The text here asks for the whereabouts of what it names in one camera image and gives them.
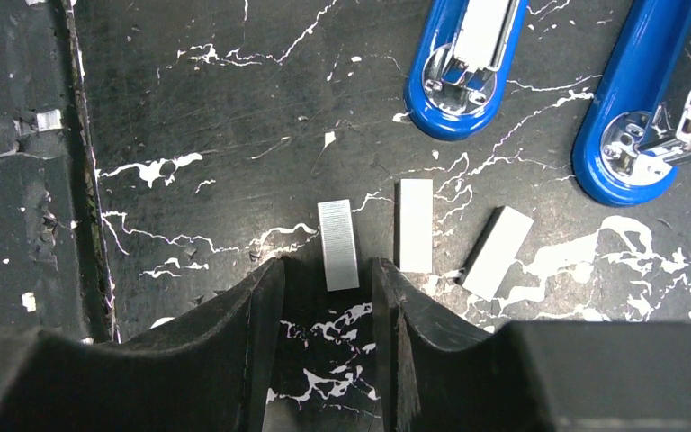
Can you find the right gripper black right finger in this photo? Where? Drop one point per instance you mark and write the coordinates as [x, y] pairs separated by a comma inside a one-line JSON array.
[[438, 372]]

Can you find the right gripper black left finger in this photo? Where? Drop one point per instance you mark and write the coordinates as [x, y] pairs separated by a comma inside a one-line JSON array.
[[208, 369]]

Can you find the small white staple strip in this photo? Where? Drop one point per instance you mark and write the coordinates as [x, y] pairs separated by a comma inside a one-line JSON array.
[[495, 251]]

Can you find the blue stapler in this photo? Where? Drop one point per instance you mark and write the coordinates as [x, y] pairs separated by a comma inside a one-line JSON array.
[[637, 131], [457, 79]]

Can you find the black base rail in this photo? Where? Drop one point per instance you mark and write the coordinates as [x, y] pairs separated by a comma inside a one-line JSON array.
[[48, 267]]

